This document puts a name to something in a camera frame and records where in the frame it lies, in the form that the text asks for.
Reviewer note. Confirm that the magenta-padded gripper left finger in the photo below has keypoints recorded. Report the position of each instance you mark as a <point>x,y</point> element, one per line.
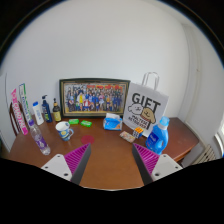
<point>75,160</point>

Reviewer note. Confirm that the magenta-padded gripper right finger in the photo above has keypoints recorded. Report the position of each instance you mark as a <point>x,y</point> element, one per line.
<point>148,160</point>

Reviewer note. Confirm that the clear purple-capped water bottle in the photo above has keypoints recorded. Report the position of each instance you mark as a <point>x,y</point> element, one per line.
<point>39,138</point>

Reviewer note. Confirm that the blue detergent bottle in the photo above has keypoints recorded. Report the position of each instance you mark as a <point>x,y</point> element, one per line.
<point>156,138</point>

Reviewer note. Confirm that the colourful puzzle cube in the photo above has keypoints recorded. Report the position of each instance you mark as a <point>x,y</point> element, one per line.
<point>138,132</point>

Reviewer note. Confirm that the blue painted ceramic mug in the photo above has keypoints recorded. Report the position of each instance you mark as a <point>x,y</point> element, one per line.
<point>64,131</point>

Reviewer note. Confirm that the small patterned snack packet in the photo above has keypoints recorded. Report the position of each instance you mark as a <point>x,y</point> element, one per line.
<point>127,136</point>

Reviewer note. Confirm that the brown pump bottle yellow label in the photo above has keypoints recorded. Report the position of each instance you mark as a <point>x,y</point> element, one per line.
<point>57,113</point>

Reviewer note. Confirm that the blue tissue pack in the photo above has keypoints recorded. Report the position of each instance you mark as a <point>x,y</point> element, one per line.
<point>112,123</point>

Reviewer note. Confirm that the white printed paper gift bag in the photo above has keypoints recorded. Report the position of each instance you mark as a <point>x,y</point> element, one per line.
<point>143,106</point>

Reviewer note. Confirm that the dark blue pump bottle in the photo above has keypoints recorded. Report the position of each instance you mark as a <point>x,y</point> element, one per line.
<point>46,111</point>

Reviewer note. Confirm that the white bottle with blue cap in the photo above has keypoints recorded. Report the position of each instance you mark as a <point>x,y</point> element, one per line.
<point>38,115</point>

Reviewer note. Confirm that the white radiator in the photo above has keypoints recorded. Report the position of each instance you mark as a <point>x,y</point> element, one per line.
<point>206,154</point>

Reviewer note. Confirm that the framed group picture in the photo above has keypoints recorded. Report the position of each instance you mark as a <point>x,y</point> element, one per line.
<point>95,97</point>

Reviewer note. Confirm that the brown wooden chair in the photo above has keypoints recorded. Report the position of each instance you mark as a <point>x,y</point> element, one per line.
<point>13,120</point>

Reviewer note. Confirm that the white green shuttlecock tube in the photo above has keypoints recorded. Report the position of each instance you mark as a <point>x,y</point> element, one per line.
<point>25,103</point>

